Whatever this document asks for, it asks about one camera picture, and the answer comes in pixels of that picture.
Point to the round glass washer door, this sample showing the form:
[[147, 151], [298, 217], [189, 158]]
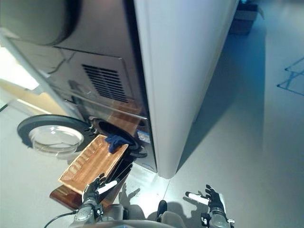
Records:
[[52, 135]]

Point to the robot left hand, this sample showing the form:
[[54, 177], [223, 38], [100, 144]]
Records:
[[91, 193]]

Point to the robot right leg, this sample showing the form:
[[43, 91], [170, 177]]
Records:
[[168, 215]]

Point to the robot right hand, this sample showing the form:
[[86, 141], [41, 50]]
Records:
[[216, 200]]

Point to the energy label sticker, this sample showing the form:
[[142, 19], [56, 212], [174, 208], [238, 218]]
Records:
[[143, 137]]

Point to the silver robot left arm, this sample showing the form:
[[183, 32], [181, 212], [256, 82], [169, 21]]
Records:
[[84, 215]]

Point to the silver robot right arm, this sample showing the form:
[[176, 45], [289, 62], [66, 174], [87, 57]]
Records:
[[217, 218]]

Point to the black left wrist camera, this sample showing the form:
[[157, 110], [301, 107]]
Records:
[[98, 209]]

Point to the shallow wicker laundry basket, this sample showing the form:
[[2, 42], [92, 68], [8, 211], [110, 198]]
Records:
[[92, 164]]

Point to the blue garment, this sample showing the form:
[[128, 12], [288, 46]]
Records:
[[115, 142]]

